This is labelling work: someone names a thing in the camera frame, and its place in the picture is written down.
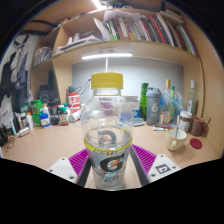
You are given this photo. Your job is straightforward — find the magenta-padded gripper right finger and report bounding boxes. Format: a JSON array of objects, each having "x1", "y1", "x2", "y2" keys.
[{"x1": 128, "y1": 143, "x2": 182, "y2": 187}]

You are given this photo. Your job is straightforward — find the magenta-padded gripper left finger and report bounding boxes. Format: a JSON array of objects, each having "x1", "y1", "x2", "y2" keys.
[{"x1": 46, "y1": 148, "x2": 94, "y2": 188}]

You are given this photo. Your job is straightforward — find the clear drink bottle yellow cap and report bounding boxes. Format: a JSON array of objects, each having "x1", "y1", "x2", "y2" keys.
[{"x1": 80, "y1": 72, "x2": 135, "y2": 192}]

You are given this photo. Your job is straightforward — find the cream ceramic mug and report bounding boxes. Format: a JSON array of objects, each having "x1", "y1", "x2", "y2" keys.
[{"x1": 165, "y1": 128, "x2": 188, "y2": 152}]

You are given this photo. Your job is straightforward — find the flat round red coaster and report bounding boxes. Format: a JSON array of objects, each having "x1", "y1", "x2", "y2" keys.
[{"x1": 189, "y1": 137, "x2": 203, "y2": 150}]

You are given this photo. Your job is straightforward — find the light stirring spoon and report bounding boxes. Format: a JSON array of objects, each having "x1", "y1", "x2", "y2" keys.
[{"x1": 175, "y1": 114, "x2": 181, "y2": 138}]

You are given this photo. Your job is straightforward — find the dark jar red label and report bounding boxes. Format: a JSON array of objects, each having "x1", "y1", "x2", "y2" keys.
[{"x1": 58, "y1": 106, "x2": 70, "y2": 127}]

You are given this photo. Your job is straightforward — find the small blue white bottle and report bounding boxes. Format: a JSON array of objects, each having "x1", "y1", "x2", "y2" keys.
[{"x1": 39, "y1": 112, "x2": 52, "y2": 129}]

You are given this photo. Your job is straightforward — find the brown jar white lid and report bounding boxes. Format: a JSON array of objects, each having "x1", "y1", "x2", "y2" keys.
[{"x1": 179, "y1": 110, "x2": 193, "y2": 133}]

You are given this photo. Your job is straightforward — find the white tube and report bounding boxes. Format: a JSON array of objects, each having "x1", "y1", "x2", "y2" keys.
[{"x1": 16, "y1": 126, "x2": 31, "y2": 138}]

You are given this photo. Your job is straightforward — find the brown cup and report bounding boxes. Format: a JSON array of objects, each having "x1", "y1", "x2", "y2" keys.
[{"x1": 190, "y1": 115, "x2": 212, "y2": 137}]

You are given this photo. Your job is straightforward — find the green jar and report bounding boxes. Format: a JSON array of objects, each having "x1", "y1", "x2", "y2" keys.
[{"x1": 30, "y1": 99, "x2": 44, "y2": 128}]

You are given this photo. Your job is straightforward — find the blue and white box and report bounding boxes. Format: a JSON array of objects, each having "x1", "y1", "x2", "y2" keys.
[{"x1": 125, "y1": 95, "x2": 142, "y2": 120}]

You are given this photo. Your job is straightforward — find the red and white canister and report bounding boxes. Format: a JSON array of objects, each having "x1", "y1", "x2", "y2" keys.
[{"x1": 67, "y1": 91, "x2": 82, "y2": 114}]

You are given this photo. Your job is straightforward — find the green glass bottle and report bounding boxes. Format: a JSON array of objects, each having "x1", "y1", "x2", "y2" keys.
[{"x1": 139, "y1": 82, "x2": 150, "y2": 122}]

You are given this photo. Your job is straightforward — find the clear bottle green cap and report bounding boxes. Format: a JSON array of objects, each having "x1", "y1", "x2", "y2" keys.
[{"x1": 170, "y1": 85, "x2": 177, "y2": 116}]

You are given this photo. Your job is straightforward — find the tall clear glass bottle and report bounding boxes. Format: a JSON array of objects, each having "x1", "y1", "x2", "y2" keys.
[{"x1": 186, "y1": 79, "x2": 198, "y2": 118}]

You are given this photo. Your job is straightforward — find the white desk lamp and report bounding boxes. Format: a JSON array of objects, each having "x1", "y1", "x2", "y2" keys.
[{"x1": 81, "y1": 52, "x2": 134, "y2": 73}]

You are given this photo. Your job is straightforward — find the wooden shelf unit with books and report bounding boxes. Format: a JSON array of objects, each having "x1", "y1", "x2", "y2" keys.
[{"x1": 29, "y1": 6, "x2": 206, "y2": 118}]

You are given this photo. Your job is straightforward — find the ceiling light strip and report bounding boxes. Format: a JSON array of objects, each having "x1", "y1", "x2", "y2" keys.
[{"x1": 91, "y1": 0, "x2": 104, "y2": 10}]

